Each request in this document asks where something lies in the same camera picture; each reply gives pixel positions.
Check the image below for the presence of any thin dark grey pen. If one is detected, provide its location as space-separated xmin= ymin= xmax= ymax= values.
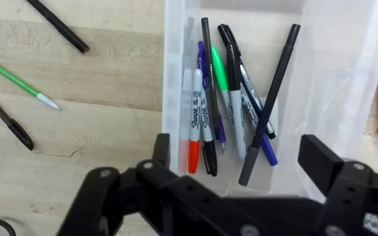
xmin=199 ymin=16 xmax=222 ymax=132

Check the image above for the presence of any clear plastic container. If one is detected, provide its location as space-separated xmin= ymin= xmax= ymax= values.
xmin=161 ymin=0 xmax=378 ymax=203

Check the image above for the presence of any purple pen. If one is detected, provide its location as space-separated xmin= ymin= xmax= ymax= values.
xmin=197 ymin=40 xmax=228 ymax=152

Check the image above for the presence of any slim black pen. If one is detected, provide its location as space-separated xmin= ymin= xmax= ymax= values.
xmin=25 ymin=0 xmax=90 ymax=55

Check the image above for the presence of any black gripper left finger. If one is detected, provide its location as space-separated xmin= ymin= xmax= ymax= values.
xmin=56 ymin=132 xmax=252 ymax=236

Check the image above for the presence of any blue pen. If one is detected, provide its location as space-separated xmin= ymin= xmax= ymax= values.
xmin=240 ymin=89 xmax=279 ymax=166

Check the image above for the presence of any green cap Sharpie marker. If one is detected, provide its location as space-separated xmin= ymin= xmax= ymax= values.
xmin=209 ymin=44 xmax=237 ymax=128

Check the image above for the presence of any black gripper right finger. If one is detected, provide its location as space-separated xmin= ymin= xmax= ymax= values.
xmin=297 ymin=133 xmax=378 ymax=236

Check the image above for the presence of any green pen with white cap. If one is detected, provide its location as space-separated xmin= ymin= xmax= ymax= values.
xmin=0 ymin=51 xmax=63 ymax=111

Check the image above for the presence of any red cap Sharpie marker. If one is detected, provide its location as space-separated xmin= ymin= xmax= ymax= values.
xmin=186 ymin=68 xmax=205 ymax=175

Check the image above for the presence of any grey marker with black cap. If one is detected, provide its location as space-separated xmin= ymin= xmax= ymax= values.
xmin=226 ymin=43 xmax=248 ymax=161

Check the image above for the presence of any long black pen grey cap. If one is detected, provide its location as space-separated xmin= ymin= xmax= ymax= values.
xmin=237 ymin=23 xmax=302 ymax=187

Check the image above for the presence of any black cap Sharpie marker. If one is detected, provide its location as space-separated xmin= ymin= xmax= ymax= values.
xmin=199 ymin=89 xmax=219 ymax=178

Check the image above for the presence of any black pen with wide cap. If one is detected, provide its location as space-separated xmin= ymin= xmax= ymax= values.
xmin=0 ymin=81 xmax=35 ymax=152

